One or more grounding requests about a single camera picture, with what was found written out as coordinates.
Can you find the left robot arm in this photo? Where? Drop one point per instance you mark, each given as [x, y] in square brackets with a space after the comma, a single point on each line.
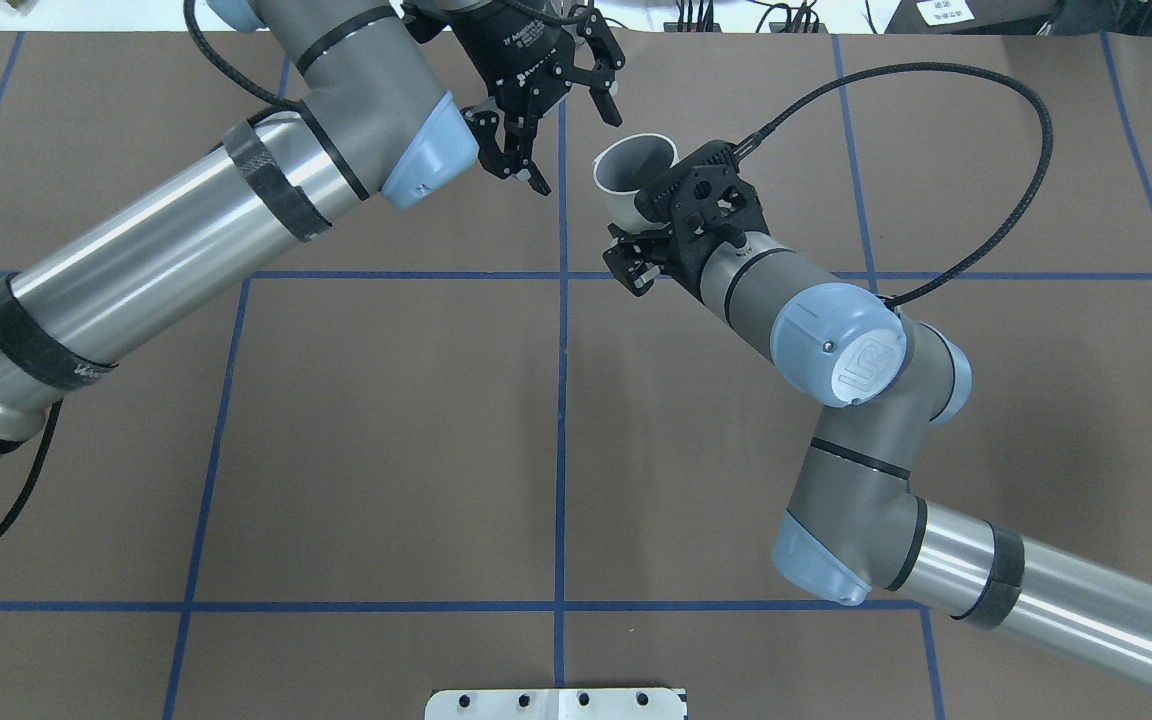
[400, 102]

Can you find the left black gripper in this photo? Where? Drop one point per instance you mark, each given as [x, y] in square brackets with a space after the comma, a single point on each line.
[514, 42]

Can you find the white mug with HOME print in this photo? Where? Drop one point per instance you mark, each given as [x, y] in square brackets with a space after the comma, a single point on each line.
[625, 168]

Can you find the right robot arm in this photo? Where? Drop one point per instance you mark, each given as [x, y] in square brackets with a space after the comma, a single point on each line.
[853, 523]

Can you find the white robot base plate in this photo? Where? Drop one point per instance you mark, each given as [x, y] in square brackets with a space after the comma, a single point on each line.
[559, 703]

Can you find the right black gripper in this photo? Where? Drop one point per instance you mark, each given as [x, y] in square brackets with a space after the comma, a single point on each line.
[677, 263]

